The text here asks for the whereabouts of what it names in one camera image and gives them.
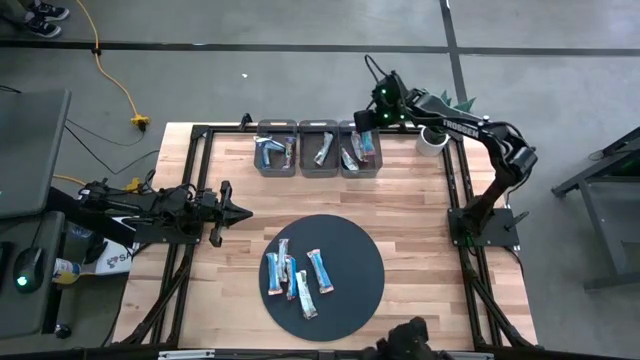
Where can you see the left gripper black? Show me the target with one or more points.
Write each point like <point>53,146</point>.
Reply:
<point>215,212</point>

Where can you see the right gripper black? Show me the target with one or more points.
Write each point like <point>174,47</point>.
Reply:
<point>387,102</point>

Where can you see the chocolate chip granola bar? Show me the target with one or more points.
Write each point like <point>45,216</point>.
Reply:
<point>349,160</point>
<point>358,146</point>
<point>368,144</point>

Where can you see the whitish granola bar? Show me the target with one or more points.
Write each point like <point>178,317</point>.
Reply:
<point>283,257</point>

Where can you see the oatmeal raisin granola bar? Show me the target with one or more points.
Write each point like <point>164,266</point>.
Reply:
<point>324,148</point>

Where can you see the blue granola bar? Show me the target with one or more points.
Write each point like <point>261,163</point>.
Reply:
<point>291,280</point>

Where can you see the granola bar with checkered end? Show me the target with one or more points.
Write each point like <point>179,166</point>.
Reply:
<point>306,297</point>

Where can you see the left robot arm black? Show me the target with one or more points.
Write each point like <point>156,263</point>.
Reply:
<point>150,207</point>

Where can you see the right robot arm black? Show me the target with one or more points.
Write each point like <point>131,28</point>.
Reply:
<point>460,129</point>

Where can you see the grey plastic bin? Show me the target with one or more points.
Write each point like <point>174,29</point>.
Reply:
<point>375,170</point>
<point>275,172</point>
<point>307,170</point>

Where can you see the black clamp knob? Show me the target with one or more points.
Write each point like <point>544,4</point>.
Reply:
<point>245,122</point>

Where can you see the white printed box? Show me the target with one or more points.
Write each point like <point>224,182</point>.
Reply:
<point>117,260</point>

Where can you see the round black plate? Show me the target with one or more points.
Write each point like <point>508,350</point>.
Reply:
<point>355,300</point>

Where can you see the black support beam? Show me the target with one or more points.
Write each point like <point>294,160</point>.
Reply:
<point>75,212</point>

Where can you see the yellow and blue can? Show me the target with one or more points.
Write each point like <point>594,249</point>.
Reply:
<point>65,271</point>

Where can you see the black round knob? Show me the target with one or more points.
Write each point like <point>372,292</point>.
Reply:
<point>62,331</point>

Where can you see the black computer mouse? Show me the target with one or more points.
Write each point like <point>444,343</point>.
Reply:
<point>30,265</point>

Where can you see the dark grey monitor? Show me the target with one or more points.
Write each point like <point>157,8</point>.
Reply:
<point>30,150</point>

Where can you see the grey desk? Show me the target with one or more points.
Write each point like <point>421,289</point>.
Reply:
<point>30,310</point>

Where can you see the grey side table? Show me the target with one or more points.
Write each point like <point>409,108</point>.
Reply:
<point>625,187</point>

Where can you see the person's shoe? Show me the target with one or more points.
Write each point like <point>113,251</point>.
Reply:
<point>50,11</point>
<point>44,29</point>

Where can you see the person's leg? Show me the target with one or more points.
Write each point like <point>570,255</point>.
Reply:
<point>15,10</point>

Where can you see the black aluminium table frame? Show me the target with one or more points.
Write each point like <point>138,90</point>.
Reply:
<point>206,160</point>

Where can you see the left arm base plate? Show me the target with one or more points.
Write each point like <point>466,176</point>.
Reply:
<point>150,237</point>

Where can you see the silver bracket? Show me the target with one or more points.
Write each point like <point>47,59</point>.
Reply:
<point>465,355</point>
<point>185,355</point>

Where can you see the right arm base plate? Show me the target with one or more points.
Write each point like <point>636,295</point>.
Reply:
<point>500,235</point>

